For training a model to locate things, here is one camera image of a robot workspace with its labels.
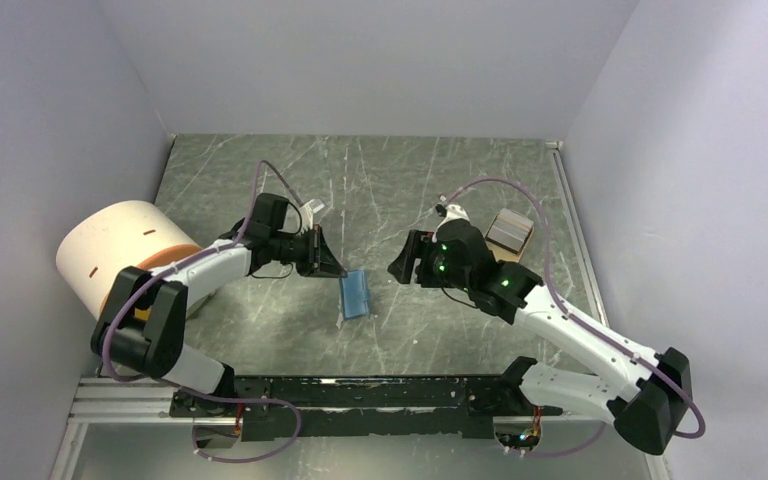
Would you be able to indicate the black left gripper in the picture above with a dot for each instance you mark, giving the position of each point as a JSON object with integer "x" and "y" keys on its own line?
{"x": 319, "y": 260}

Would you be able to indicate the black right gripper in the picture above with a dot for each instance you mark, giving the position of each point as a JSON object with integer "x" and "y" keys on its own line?
{"x": 418, "y": 244}

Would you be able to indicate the blue card holder wallet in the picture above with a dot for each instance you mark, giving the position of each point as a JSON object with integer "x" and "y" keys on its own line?
{"x": 355, "y": 294}

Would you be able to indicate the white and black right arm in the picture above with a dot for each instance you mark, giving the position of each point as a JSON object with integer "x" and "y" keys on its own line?
{"x": 643, "y": 394}

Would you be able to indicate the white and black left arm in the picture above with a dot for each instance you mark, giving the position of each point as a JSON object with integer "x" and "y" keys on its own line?
{"x": 142, "y": 325}

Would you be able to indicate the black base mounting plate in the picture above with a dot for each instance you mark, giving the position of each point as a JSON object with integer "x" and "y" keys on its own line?
{"x": 464, "y": 405}

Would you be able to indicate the white and orange cylinder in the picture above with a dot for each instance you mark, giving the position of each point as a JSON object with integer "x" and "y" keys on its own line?
{"x": 124, "y": 234}

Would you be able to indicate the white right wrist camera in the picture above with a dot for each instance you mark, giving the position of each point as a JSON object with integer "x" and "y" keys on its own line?
{"x": 451, "y": 212}

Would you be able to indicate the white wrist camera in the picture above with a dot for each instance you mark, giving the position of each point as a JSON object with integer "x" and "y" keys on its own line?
{"x": 313, "y": 207}
{"x": 451, "y": 212}

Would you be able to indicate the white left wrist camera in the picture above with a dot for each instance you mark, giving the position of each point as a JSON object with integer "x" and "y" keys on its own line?
{"x": 313, "y": 207}

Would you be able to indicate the aluminium rail frame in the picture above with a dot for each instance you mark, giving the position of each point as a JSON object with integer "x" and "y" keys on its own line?
{"x": 106, "y": 401}

